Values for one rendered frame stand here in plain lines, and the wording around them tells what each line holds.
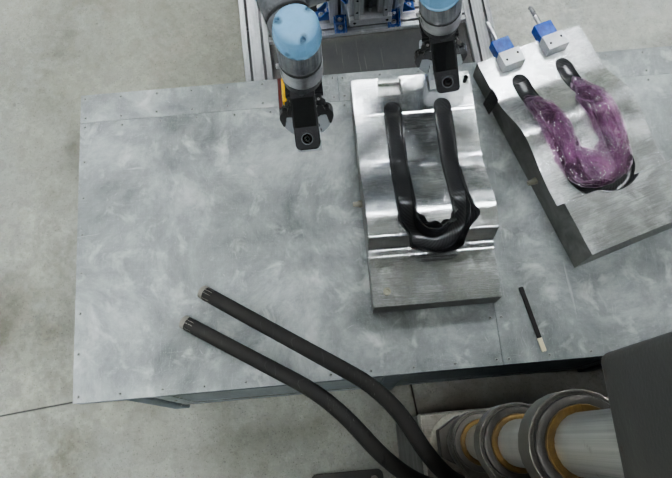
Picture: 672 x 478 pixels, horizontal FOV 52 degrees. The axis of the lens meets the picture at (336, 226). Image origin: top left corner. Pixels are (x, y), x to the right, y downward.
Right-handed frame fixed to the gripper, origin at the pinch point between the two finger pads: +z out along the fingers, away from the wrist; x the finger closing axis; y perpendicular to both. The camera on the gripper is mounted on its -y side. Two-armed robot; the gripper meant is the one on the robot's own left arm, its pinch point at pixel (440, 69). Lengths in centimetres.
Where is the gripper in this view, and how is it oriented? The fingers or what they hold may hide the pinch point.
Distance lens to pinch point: 148.9
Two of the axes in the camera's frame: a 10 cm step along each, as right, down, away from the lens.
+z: 1.4, 1.5, 9.8
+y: -1.0, -9.8, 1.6
